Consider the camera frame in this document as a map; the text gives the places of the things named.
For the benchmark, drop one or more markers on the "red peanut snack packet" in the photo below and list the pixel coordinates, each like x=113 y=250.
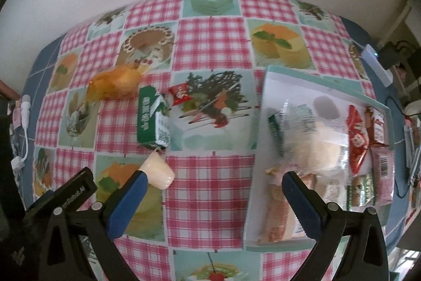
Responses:
x=358 y=139

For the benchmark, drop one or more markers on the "small red candy packet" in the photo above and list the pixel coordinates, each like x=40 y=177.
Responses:
x=180 y=93

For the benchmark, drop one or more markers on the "round cracker clear packet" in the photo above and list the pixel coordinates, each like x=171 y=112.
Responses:
x=360 y=191

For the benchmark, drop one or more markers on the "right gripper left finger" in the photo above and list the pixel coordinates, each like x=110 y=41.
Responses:
x=123 y=203

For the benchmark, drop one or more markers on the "teal shallow cardboard box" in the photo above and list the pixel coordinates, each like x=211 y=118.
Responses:
x=279 y=85

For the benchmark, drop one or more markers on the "pink snack packet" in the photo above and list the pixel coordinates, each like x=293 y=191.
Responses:
x=383 y=163

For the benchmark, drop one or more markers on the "clear bagged pale bun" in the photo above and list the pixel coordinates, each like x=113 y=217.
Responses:
x=328 y=149

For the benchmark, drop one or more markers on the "checkered picture tablecloth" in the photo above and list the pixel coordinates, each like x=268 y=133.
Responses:
x=220 y=48

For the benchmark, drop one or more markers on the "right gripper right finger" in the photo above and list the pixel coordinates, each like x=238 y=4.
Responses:
x=300 y=198

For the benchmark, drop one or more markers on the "green foil snack packet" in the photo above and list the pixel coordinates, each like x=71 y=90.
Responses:
x=290 y=125

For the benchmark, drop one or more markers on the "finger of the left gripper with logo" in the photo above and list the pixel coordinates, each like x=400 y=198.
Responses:
x=70 y=196

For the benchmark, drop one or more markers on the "black charger plug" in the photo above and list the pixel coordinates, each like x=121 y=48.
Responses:
x=389 y=54

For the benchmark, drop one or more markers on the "white printed snack packet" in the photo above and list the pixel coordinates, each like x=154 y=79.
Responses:
x=332 y=186

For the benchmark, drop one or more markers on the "peach wafer packet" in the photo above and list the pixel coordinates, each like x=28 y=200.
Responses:
x=280 y=223

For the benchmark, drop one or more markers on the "dark red chocolate bar packet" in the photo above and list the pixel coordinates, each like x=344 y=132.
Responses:
x=375 y=126

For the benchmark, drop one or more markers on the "orange bread clear packet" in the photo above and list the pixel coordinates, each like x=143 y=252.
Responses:
x=118 y=82

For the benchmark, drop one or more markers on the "green white milk carton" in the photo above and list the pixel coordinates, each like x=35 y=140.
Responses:
x=153 y=122

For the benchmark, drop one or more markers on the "jelly cup pale yellow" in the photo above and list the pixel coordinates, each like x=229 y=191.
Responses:
x=158 y=172

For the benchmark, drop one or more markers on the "white power strip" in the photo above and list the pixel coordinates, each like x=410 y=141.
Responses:
x=370 y=56

